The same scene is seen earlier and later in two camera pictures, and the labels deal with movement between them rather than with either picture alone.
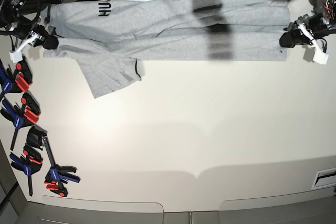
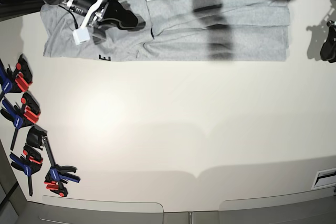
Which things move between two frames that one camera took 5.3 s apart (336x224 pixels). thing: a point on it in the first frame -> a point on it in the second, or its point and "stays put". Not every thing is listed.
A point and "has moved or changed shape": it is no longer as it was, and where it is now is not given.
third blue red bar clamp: (30, 161) stays put
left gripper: (23, 30) -> (82, 4)
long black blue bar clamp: (58, 176) stays put
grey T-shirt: (110, 39) has moved or changed shape
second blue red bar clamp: (28, 115) stays put
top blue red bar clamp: (10, 81) stays put
